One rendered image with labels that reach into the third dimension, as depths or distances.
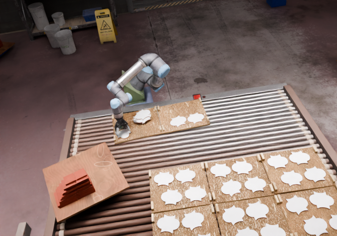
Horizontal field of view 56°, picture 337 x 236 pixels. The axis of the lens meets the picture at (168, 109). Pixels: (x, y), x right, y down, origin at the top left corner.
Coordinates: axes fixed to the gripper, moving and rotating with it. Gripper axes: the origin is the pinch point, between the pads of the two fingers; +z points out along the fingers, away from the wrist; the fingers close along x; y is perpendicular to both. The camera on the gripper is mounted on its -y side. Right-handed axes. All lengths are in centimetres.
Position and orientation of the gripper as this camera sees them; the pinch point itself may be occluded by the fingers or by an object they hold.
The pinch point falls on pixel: (123, 132)
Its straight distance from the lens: 273.6
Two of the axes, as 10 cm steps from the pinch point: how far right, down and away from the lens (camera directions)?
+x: 8.8, -3.7, 2.9
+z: 1.3, 7.8, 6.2
